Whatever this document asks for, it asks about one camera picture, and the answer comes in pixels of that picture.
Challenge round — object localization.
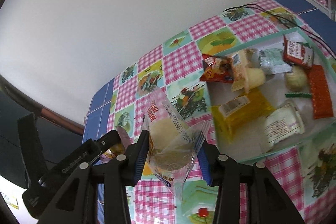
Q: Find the orange checkered snack bar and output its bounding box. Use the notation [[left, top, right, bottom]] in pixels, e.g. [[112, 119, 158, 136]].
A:
[[307, 64, 334, 119]]

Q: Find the dark red biscuit packet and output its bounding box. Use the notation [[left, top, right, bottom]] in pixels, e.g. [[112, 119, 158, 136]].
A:
[[282, 35, 314, 69]]

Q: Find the yellow clear-wrapped pastry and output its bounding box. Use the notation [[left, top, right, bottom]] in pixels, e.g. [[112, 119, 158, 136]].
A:
[[231, 68, 266, 93]]

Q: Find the clear-wrapped round rice cracker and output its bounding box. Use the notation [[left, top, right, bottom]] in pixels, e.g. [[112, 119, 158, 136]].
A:
[[284, 65, 313, 99]]

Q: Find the purple small candy packet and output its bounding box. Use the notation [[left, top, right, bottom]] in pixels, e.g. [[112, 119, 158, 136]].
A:
[[100, 126, 132, 164]]

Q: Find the red chip snack bag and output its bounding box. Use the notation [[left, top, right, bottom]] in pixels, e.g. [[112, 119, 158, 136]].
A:
[[199, 54, 234, 84]]

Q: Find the white printed snack packet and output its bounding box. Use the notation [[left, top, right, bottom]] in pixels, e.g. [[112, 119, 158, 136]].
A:
[[260, 99, 305, 152]]

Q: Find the small clear-wrapped cookie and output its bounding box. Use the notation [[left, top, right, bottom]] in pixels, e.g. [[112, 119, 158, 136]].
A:
[[230, 50, 249, 82]]

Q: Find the silver green snack packet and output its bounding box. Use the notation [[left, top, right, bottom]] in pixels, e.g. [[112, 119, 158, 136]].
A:
[[258, 48, 291, 75]]

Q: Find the patchwork plaid tablecloth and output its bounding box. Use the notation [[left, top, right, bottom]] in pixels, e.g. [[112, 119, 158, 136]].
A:
[[84, 0, 335, 223]]

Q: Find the teal-rimmed white tray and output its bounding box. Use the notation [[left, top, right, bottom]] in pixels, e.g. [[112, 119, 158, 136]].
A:
[[207, 28, 335, 162]]

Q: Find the round bun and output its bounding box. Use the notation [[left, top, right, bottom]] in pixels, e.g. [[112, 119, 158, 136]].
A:
[[142, 88, 210, 200]]

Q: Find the yellow snack packet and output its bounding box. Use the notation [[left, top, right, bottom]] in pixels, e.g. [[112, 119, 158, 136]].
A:
[[211, 88, 275, 142]]

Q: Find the black cable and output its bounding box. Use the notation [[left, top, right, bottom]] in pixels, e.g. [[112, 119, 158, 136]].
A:
[[223, 3, 336, 59]]

